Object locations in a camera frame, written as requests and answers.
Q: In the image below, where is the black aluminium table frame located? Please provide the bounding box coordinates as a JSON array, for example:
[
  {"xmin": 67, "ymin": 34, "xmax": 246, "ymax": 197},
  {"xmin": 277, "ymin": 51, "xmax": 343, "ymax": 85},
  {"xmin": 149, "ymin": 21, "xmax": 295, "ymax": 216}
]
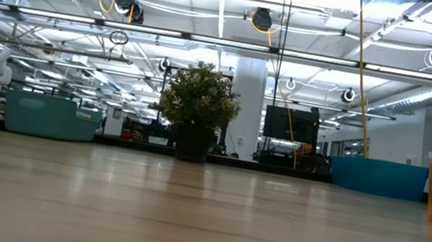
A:
[{"xmin": 0, "ymin": 117, "xmax": 336, "ymax": 191}]

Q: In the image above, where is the black hanging cable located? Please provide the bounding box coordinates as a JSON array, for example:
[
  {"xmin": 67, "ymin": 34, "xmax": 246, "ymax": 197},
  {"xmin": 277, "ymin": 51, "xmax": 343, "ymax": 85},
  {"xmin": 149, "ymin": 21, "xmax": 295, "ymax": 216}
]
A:
[{"xmin": 257, "ymin": 0, "xmax": 294, "ymax": 153}]

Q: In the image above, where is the thin orange hanging cord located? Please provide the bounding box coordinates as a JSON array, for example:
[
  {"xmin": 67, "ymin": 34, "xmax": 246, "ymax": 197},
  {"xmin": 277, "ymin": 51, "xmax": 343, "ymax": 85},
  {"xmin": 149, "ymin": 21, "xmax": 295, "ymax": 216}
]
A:
[{"xmin": 246, "ymin": 28, "xmax": 319, "ymax": 170}]

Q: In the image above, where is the yellow hanging cable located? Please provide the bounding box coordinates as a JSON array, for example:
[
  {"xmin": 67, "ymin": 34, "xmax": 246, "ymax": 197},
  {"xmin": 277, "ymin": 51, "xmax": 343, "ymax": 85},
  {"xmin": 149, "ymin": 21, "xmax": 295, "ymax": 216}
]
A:
[{"xmin": 332, "ymin": 0, "xmax": 396, "ymax": 159}]

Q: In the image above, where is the black monitor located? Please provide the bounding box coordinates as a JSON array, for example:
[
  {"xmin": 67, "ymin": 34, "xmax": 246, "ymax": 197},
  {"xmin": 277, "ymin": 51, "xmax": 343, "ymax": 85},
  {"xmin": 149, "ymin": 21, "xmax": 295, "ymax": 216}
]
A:
[{"xmin": 260, "ymin": 100, "xmax": 324, "ymax": 150}]

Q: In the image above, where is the blue plastic bin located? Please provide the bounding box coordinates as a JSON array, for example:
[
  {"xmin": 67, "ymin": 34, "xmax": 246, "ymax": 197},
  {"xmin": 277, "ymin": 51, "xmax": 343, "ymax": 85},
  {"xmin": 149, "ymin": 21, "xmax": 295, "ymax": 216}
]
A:
[{"xmin": 326, "ymin": 151, "xmax": 431, "ymax": 205}]

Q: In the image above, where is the teal plastic bin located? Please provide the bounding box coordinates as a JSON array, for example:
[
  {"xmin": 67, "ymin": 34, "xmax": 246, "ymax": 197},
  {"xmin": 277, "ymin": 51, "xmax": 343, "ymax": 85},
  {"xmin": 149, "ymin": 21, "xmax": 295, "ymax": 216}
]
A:
[{"xmin": 1, "ymin": 88, "xmax": 105, "ymax": 147}]

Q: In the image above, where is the white pillar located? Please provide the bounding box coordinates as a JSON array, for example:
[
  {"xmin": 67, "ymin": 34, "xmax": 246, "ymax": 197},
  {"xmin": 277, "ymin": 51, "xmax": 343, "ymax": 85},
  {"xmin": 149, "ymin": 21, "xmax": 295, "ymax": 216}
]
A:
[{"xmin": 220, "ymin": 56, "xmax": 272, "ymax": 162}]

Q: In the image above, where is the white ceiling cable ring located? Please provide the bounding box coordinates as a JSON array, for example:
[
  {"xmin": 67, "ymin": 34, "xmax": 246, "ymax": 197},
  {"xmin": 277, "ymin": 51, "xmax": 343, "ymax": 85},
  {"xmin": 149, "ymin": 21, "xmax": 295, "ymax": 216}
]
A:
[{"xmin": 284, "ymin": 76, "xmax": 298, "ymax": 91}]

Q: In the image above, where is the artificial plant in black pot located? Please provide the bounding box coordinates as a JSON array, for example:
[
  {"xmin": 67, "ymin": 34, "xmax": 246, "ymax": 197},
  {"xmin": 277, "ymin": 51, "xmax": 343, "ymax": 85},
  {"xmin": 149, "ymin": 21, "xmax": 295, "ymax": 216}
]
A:
[{"xmin": 142, "ymin": 54, "xmax": 248, "ymax": 169}]

